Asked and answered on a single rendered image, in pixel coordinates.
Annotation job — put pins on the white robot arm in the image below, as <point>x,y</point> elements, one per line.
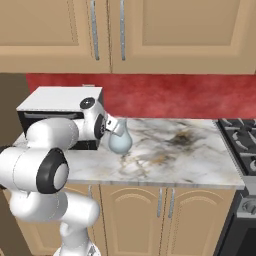
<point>30,166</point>

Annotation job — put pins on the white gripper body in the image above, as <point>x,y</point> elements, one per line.
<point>117,126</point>

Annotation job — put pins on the tan upper cupboard door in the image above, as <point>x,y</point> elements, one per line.
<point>186,30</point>
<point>43,30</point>

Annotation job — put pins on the silver stove knob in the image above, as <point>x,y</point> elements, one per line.
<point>249,206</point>

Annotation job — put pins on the white and black microwave oven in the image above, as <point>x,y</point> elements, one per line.
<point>56,98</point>

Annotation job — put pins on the black gas stove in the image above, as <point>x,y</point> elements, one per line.
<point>241,143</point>

